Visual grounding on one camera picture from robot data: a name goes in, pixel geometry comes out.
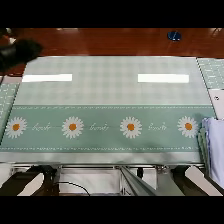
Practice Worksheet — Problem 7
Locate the blue round object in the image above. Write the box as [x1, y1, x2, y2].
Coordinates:
[167, 30, 182, 42]

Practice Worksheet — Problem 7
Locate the grey green garment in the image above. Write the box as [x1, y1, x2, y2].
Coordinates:
[197, 127, 211, 178]

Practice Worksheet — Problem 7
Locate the pale lavender garment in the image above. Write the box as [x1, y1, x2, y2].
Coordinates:
[201, 116, 224, 190]

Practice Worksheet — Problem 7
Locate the black cable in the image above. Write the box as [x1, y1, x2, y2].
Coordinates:
[55, 180, 91, 197]

